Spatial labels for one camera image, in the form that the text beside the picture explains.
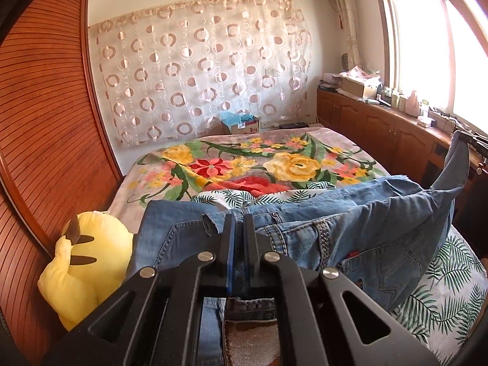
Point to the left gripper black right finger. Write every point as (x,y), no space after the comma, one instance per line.
(263,266)

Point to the cardboard box with blue cloth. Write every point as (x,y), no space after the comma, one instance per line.
(240,123)

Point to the blue denim jeans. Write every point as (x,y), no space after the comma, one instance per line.
(382,234)

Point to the long wooden sideboard cabinet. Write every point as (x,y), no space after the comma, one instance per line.
(392,138)

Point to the cardboard box on sideboard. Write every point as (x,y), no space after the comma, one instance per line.
(359,83)

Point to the yellow plush toy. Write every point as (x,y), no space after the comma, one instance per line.
(90,263)

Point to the wooden framed window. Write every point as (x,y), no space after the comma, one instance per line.
(438,50)

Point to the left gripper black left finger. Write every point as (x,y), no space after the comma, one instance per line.
(217,261)

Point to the sheer circle-pattern curtain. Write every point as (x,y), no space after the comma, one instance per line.
(172,71)

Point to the wooden slatted wardrobe door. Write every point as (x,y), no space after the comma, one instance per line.
(56,160)

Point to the floral bed blanket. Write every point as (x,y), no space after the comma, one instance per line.
(233,171)

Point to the leaf-pattern bed sheet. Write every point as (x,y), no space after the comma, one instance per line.
(441,313)

